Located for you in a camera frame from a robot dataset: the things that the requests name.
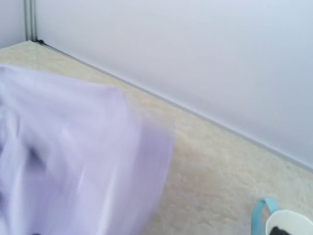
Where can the light blue plastic jug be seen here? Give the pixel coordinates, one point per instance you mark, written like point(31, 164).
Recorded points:
point(280, 221)

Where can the lilac umbrella with black lining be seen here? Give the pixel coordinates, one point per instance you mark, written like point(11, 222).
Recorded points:
point(76, 158)

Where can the aluminium corner post left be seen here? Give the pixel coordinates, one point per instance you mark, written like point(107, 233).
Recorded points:
point(30, 20)

